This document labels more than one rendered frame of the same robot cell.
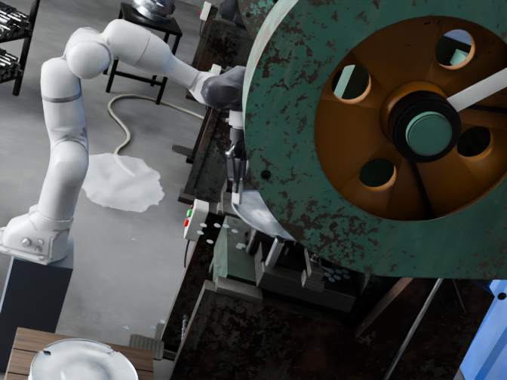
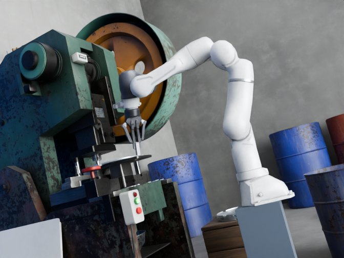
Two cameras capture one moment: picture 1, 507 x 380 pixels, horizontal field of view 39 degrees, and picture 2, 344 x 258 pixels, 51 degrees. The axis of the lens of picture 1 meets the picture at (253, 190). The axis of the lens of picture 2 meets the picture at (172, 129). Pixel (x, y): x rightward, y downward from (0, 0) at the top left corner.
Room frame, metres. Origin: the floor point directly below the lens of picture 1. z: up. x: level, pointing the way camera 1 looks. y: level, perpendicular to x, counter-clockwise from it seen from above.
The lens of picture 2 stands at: (3.30, 1.27, 0.62)
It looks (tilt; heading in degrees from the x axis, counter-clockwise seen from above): 8 degrees up; 217
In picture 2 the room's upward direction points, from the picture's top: 14 degrees counter-clockwise
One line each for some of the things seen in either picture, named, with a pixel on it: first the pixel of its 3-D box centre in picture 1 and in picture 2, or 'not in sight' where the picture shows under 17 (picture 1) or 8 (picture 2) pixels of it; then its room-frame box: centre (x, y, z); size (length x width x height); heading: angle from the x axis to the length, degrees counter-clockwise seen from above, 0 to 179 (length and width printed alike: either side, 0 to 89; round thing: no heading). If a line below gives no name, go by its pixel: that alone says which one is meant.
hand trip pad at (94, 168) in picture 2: not in sight; (92, 176); (2.34, 0.07, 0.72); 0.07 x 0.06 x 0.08; 101
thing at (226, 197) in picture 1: (253, 228); (127, 173); (2.03, -0.05, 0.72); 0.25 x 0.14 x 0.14; 101
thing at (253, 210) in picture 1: (275, 214); (116, 162); (2.04, -0.09, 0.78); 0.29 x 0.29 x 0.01
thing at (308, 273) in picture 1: (314, 260); not in sight; (1.89, -0.25, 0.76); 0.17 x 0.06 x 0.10; 11
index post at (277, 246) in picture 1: (275, 251); (136, 165); (1.86, -0.13, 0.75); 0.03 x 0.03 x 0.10; 11
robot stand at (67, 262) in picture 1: (30, 304); (273, 256); (1.89, 0.55, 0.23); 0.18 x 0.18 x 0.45; 21
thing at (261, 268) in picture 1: (299, 253); (102, 188); (2.06, -0.22, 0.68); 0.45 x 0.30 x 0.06; 11
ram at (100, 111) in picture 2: not in sight; (93, 120); (2.05, -0.18, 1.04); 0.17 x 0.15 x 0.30; 101
